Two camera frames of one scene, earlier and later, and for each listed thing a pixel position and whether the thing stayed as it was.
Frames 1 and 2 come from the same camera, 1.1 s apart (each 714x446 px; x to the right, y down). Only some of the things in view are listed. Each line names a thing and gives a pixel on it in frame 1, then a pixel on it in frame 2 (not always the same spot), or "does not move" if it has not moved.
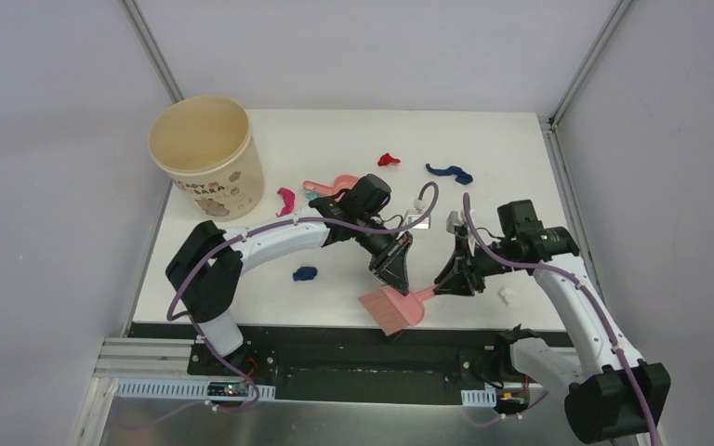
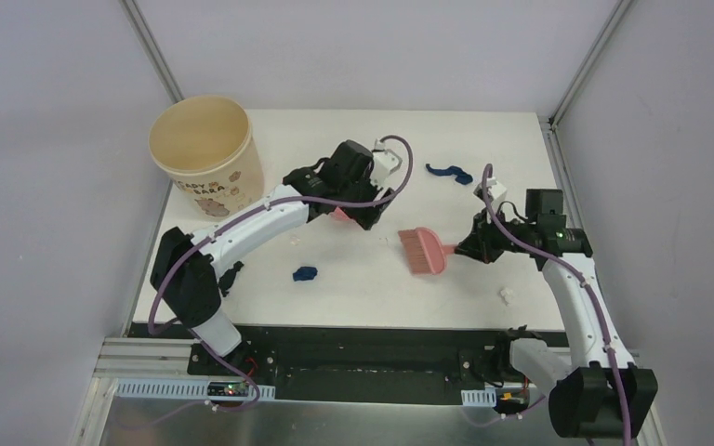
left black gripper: [390, 253] → [365, 205]
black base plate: [367, 363] does not move
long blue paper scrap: [457, 173] does not move
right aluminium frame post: [615, 19] does not move
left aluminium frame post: [150, 47] does not move
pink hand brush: [392, 311] → [425, 251]
